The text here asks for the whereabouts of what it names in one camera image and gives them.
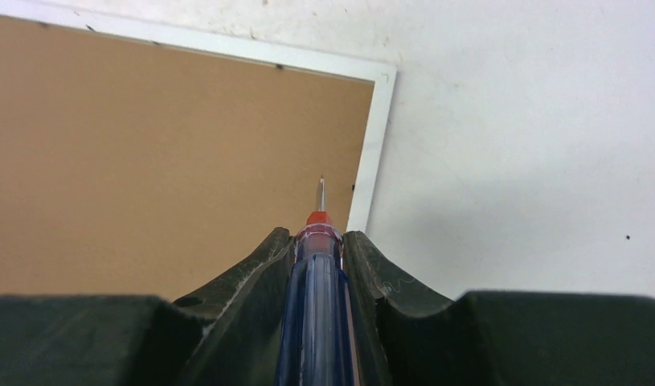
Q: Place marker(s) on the blue red screwdriver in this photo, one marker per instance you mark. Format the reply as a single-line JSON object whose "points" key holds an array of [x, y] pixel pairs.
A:
{"points": [[317, 344]]}

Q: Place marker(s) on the white picture frame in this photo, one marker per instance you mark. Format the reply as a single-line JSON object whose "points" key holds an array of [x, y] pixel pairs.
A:
{"points": [[381, 75]]}

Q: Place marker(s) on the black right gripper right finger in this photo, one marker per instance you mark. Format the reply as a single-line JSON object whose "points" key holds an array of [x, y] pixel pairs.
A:
{"points": [[408, 334]]}

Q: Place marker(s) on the brown frame backing board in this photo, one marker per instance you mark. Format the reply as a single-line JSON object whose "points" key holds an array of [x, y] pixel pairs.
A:
{"points": [[133, 168]]}

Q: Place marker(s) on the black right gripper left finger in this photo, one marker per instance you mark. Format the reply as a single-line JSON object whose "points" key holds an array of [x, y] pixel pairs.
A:
{"points": [[226, 332]]}

